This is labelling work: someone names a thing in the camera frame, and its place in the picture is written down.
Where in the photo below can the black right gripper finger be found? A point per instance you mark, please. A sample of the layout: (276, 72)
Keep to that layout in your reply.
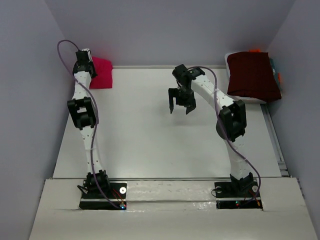
(172, 93)
(190, 108)

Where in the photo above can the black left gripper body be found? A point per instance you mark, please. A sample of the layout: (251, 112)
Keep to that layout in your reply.
(90, 63)

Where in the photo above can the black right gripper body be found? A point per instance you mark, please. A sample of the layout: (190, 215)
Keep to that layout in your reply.
(185, 96)

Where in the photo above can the pink t-shirt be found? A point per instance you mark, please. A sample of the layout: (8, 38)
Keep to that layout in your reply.
(104, 79)

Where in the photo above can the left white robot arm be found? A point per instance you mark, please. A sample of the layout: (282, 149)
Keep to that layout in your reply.
(84, 114)

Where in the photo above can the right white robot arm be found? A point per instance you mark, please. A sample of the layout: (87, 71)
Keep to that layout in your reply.
(231, 118)

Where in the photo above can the orange object behind stack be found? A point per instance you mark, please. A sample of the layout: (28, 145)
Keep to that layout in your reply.
(255, 50)

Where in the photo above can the teal orange item beside stack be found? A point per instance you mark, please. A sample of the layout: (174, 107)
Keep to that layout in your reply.
(276, 74)

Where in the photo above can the dark red folded t-shirt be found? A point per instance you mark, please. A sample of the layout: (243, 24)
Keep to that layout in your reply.
(252, 75)

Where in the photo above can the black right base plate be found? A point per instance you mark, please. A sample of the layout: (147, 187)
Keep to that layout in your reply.
(227, 199)

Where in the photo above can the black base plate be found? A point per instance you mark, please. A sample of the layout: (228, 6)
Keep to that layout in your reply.
(94, 200)
(227, 199)

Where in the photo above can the metal rail right side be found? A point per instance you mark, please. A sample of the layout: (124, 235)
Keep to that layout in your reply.
(275, 142)

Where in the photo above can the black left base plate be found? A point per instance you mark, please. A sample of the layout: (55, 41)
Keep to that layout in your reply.
(94, 200)

